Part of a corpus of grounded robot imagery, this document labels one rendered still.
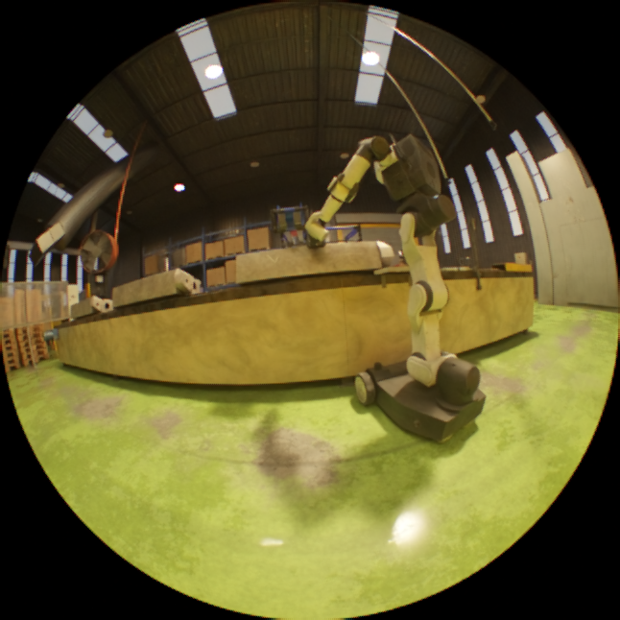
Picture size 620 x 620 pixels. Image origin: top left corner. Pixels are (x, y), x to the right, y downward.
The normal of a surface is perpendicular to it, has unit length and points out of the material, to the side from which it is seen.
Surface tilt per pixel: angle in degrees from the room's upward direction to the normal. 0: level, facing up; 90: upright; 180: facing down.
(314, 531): 0
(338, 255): 80
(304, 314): 90
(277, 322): 91
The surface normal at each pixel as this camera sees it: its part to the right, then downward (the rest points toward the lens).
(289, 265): -0.01, -0.08
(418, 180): -0.74, 0.51
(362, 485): -0.11, -0.99
